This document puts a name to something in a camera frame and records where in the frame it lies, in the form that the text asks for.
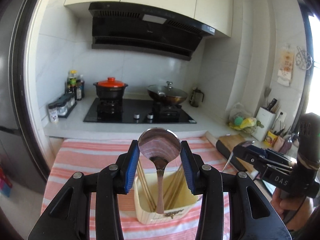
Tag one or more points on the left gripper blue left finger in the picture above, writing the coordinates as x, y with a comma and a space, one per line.
113, 180

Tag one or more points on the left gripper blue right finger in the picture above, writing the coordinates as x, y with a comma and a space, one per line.
203, 179

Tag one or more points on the wooden chopstick seven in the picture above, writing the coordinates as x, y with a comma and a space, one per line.
178, 188

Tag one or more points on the wooden chopstick three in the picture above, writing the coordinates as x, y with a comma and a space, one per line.
175, 187

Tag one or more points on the wooden chopstick two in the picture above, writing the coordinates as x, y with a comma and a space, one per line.
152, 193

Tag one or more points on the steel spoon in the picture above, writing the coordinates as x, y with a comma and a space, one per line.
243, 145

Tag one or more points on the steel spoon crossed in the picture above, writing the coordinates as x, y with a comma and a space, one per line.
160, 146

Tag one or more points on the wooden chopstick one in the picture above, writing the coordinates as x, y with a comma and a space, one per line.
145, 187

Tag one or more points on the person's right hand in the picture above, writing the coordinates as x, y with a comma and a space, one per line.
303, 207

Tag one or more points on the pink cup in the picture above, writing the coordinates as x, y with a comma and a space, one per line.
278, 144

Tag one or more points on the wooden cutting board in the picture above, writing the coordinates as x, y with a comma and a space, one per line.
230, 141

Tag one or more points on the pink striped tablecloth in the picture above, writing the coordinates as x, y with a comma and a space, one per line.
91, 156

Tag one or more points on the white knife block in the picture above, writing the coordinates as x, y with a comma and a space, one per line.
265, 118

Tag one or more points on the black gas stove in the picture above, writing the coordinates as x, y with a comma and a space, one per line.
134, 111

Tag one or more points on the plastic bag with produce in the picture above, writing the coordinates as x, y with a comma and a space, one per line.
241, 120

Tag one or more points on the dark glass pitcher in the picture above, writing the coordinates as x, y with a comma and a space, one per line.
197, 97

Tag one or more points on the white spice shaker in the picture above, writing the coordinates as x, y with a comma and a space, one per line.
52, 111

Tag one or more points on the black pot red lid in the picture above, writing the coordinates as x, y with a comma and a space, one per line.
110, 89

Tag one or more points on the spice jar rack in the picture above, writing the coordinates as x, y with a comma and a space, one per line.
65, 104

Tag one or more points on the wok with glass lid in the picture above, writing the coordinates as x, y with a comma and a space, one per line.
167, 95

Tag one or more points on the sauce bottles group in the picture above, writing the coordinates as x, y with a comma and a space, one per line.
75, 85

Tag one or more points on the hanging calendar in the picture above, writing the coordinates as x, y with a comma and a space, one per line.
285, 65

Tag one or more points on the grey refrigerator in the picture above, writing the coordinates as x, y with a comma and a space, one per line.
21, 157

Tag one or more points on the red box on floor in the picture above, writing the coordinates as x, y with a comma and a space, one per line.
5, 184

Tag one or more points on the black range hood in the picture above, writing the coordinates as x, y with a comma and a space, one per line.
146, 29

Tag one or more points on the wire steamer rack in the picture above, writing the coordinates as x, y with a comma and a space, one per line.
303, 60

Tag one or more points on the window frame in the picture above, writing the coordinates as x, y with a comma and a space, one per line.
309, 102

